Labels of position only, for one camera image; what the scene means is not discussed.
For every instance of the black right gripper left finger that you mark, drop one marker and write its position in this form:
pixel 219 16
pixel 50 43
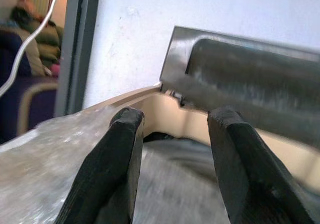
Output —
pixel 105 169

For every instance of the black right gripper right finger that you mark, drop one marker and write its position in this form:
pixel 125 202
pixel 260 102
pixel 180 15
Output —
pixel 245 169

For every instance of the beige top-load washing machine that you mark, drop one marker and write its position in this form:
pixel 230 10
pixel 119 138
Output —
pixel 50 159

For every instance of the dark washing machine lid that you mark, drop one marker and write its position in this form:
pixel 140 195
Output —
pixel 250 84

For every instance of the pile of clothes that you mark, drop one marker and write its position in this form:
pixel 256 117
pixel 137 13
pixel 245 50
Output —
pixel 47 42

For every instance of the purple sofa with beige trim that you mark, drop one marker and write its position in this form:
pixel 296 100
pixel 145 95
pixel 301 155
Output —
pixel 25 104

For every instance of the grey door frame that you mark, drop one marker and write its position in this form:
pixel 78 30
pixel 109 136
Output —
pixel 73 49

